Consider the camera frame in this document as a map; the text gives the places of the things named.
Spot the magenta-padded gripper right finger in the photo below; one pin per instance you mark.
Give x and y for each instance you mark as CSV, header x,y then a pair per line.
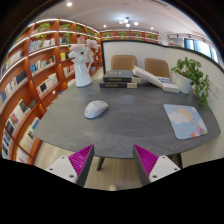
x,y
165,166

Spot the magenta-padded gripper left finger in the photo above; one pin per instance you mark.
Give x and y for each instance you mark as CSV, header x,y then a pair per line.
x,y
60,166

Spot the white computer mouse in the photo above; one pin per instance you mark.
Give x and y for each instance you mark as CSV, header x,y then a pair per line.
x,y
96,109

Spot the sun and cloud mouse pad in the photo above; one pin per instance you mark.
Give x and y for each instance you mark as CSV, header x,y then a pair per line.
x,y
185,121

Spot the dark table leg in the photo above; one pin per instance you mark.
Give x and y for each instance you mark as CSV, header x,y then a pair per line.
x,y
178,160
100,163

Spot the orange shelf unit with books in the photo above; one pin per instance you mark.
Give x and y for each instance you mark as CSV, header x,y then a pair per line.
x,y
40,90

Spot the blue and white book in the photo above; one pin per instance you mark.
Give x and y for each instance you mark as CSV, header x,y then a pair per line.
x,y
170,86

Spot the green plant in white pot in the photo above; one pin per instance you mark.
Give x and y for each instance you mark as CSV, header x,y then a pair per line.
x,y
182,82

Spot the thick white book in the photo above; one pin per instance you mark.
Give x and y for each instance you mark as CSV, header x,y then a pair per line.
x,y
146,76

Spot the white pitcher vase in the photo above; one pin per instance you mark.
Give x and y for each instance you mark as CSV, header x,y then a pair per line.
x,y
81,75

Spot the thick dark hardcover book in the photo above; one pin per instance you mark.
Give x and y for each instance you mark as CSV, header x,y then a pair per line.
x,y
115,85
118,76

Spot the tan upholstered chair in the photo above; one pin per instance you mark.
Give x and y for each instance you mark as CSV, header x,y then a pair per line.
x,y
123,62
158,67

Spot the pink white flower bouquet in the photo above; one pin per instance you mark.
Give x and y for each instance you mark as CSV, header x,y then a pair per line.
x,y
80,51

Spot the ceiling light cluster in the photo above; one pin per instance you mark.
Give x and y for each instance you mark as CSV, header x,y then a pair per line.
x,y
127,21

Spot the window with dark frame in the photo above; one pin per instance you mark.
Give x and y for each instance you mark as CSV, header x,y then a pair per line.
x,y
200,46

